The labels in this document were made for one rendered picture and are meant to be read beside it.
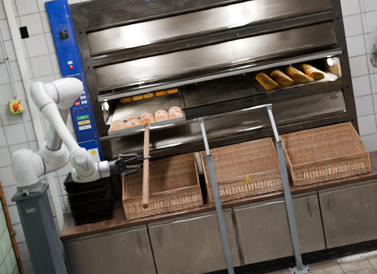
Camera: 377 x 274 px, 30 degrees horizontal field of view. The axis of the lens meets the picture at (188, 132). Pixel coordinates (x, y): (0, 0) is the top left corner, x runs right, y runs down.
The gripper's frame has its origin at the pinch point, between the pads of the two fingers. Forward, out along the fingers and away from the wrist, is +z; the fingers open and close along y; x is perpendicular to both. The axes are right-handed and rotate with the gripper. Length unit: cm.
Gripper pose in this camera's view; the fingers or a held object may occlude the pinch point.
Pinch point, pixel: (145, 161)
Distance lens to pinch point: 393.4
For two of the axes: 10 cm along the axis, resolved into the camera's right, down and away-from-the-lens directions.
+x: 0.5, 2.1, -9.8
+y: 1.8, 9.6, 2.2
